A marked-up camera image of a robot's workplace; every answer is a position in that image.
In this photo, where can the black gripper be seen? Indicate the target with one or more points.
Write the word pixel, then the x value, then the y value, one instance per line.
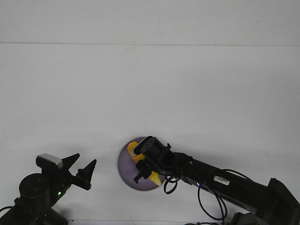
pixel 60 179
pixel 158 159

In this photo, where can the yellow corn cob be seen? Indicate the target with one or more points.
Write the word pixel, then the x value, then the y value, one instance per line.
pixel 154 176

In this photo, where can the purple round plate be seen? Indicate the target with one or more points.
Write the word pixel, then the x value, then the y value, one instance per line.
pixel 127 170

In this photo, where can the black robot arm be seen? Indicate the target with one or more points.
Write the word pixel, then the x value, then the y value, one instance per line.
pixel 272 204
pixel 39 192

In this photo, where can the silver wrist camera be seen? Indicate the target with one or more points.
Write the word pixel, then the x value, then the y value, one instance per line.
pixel 49 162
pixel 144 146

